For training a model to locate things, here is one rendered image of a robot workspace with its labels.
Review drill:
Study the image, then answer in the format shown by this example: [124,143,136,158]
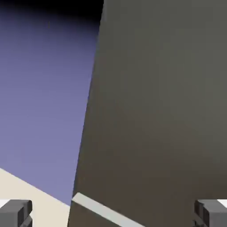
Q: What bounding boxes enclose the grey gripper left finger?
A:
[0,199,33,227]

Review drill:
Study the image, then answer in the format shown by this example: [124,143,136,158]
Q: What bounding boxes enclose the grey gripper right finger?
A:
[194,198,227,227]

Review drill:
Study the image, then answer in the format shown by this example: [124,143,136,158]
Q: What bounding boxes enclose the grey-brown cabinet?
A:
[67,0,227,227]

